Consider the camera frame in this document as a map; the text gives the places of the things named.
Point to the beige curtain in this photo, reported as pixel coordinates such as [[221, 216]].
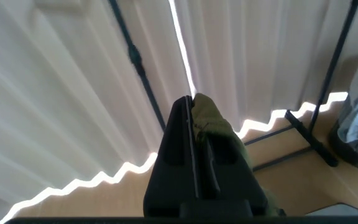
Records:
[[57, 93]]

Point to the green printed shirt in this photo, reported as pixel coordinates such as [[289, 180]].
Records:
[[207, 115]]

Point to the white laundry basket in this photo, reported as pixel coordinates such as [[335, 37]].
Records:
[[356, 160]]

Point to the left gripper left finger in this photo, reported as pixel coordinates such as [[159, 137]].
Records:
[[172, 180]]

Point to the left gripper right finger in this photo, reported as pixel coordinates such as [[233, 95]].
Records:
[[225, 180]]

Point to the black clothes rack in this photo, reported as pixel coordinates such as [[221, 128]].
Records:
[[136, 59]]

